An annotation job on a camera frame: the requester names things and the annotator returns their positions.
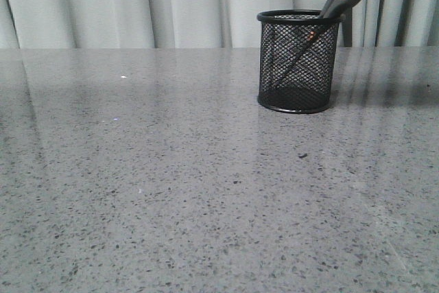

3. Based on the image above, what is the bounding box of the black mesh pen bucket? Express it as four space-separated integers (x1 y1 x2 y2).
257 10 344 114

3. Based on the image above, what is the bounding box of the light grey curtain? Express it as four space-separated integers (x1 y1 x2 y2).
1 0 438 49

